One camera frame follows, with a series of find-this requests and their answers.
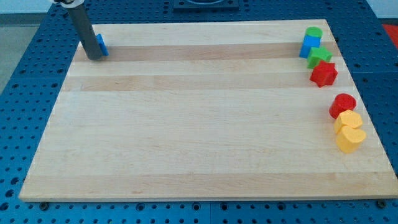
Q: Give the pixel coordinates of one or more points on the light wooden board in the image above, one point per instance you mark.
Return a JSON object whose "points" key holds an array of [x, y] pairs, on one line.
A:
{"points": [[203, 111]]}

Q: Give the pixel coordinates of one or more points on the blue block behind rod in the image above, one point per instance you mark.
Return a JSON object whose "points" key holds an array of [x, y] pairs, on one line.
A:
{"points": [[102, 45]]}

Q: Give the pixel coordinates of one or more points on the blue cube block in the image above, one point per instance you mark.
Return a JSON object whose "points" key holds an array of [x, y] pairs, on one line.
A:
{"points": [[308, 43]]}

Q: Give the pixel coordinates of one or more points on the red star block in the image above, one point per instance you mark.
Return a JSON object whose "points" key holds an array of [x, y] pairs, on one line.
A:
{"points": [[324, 74]]}

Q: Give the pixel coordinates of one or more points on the green star block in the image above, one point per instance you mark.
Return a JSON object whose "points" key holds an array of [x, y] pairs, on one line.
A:
{"points": [[318, 54]]}

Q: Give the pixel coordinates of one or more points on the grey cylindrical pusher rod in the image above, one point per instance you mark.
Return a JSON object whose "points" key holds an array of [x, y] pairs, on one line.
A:
{"points": [[84, 29]]}

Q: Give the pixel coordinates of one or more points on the green cylinder block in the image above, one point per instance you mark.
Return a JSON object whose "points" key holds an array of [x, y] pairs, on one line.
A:
{"points": [[314, 32]]}

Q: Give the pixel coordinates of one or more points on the red cylinder block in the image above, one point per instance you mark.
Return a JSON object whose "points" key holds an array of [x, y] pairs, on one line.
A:
{"points": [[341, 103]]}

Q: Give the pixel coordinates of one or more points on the yellow hexagon block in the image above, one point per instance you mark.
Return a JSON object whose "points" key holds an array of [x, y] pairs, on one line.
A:
{"points": [[347, 118]]}

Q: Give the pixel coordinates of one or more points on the yellow heart block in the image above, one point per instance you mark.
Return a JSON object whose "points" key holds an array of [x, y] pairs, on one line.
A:
{"points": [[349, 139]]}

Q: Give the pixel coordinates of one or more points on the white collar on rod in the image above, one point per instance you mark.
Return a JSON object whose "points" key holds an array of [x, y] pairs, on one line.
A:
{"points": [[68, 3]]}

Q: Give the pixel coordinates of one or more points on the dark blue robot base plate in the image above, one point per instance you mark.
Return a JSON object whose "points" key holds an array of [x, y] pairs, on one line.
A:
{"points": [[186, 5]]}

